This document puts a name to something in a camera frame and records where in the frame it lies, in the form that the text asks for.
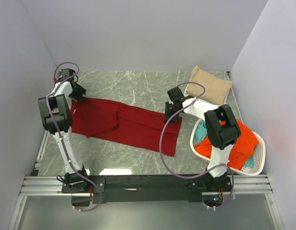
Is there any red t shirt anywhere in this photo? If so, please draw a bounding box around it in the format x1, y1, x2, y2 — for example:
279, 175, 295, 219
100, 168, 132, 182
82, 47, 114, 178
71, 97, 181, 157

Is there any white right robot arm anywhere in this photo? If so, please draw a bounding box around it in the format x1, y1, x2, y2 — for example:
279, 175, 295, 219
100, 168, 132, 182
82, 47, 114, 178
159, 87, 241, 191

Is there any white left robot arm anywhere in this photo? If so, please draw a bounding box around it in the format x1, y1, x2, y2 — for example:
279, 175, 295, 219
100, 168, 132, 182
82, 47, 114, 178
38, 69, 90, 193

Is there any beige folded t shirt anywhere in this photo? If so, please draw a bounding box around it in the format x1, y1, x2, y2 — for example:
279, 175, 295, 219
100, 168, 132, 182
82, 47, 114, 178
189, 66, 233, 105

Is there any teal t shirt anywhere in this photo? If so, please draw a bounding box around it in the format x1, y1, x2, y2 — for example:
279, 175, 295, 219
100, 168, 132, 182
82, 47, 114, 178
194, 122, 207, 144

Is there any orange t shirt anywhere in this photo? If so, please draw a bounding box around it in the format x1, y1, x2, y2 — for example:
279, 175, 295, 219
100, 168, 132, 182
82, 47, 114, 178
194, 119, 259, 171

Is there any white laundry basket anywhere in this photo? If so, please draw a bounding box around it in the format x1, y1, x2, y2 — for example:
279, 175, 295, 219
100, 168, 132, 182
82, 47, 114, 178
190, 119, 265, 176

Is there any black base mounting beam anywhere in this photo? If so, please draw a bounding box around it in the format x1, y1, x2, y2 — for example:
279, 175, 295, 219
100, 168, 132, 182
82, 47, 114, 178
56, 173, 232, 207

